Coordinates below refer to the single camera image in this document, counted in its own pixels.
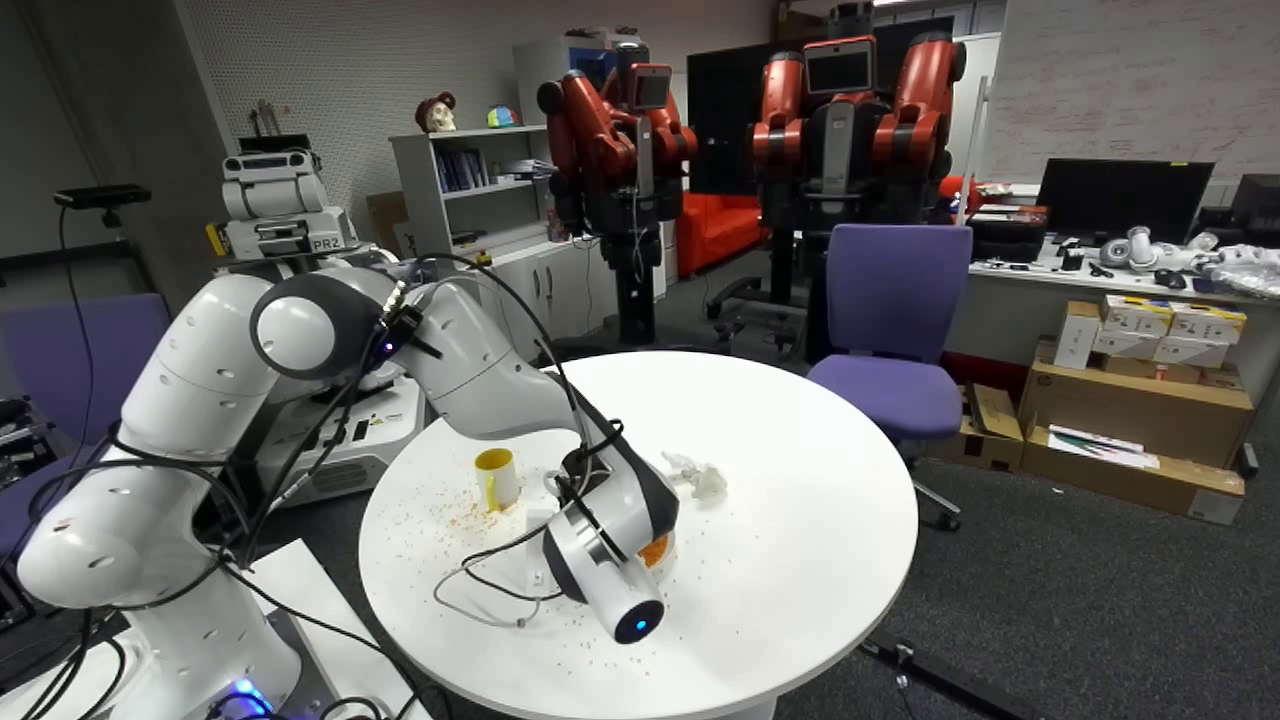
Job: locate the black small monitor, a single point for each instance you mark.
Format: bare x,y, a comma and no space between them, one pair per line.
1256,205

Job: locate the crumpled white tissue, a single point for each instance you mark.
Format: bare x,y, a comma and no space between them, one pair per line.
707,482

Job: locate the white robot base platform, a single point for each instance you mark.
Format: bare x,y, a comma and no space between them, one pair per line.
321,603

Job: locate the purple office chair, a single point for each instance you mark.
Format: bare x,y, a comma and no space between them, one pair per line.
892,287
80,361

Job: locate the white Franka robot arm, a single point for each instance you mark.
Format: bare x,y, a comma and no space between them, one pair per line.
201,387

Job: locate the white low cabinet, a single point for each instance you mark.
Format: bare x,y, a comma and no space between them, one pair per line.
560,287

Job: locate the white mobile robot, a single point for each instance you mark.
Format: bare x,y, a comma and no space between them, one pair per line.
272,202

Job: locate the flat cardboard box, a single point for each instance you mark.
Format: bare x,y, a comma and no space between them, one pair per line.
1146,482

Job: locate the black box on desk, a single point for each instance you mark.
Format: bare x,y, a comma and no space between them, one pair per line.
1005,236

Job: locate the white desk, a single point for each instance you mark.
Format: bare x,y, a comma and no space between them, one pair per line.
1012,313

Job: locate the black camera on stand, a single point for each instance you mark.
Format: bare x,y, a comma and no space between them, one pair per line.
103,192

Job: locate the black wide monitor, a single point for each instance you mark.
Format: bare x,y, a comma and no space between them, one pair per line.
1120,198

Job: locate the wall whiteboard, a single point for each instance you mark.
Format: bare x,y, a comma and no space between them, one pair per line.
1133,80

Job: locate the red sofa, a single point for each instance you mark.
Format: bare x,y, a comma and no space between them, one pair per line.
715,226

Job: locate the white desk clutter pile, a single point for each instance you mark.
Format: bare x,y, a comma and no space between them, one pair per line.
1146,251

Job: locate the red Baxter robot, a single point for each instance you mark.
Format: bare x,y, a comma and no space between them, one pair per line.
600,133
853,120

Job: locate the mannequin head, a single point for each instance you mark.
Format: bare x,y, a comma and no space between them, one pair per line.
437,114

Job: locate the white and yellow box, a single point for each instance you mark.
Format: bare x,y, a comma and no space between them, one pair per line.
1137,325
1076,332
1205,339

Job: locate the white shelf unit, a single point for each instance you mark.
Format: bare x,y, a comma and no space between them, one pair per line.
500,133

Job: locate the large cardboard box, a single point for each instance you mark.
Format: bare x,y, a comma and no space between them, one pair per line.
1133,414

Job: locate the small cardboard box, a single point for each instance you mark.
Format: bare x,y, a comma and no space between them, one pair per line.
994,422

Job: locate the black tripod leg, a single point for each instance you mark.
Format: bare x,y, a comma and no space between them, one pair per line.
900,652

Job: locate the yellow mug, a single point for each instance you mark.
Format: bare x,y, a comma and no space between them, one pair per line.
497,479

